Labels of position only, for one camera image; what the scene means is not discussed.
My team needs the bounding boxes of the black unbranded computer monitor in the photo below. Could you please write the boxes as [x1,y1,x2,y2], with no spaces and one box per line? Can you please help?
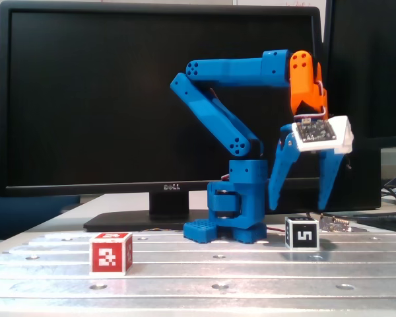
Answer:
[322,0,396,150]

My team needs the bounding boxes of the black Dell computer monitor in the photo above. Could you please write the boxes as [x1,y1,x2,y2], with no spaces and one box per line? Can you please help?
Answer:
[0,0,331,232]

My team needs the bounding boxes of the small camera circuit board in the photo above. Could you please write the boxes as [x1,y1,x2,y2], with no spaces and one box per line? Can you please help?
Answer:
[292,119,337,143]

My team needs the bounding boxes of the black marker cube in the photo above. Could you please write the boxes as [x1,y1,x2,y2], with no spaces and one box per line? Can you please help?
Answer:
[284,216,320,251]

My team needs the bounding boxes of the blue robot arm with base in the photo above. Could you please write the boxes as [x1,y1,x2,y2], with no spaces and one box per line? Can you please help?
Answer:
[170,49,292,246]

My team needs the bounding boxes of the red marker cube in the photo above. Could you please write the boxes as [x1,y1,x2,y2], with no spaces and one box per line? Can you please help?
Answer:
[88,232,134,277]

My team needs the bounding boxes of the small motor controller board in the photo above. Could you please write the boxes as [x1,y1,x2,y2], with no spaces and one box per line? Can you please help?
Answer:
[318,213,368,232]

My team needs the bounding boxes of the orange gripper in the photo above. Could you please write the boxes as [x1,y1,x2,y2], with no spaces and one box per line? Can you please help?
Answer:
[267,49,347,211]

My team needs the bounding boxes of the dark office chair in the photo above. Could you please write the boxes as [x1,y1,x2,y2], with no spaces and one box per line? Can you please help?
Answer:
[0,147,83,241]

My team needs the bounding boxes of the thin multicoloured wire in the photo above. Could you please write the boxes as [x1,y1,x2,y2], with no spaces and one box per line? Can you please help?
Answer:
[135,227,185,233]

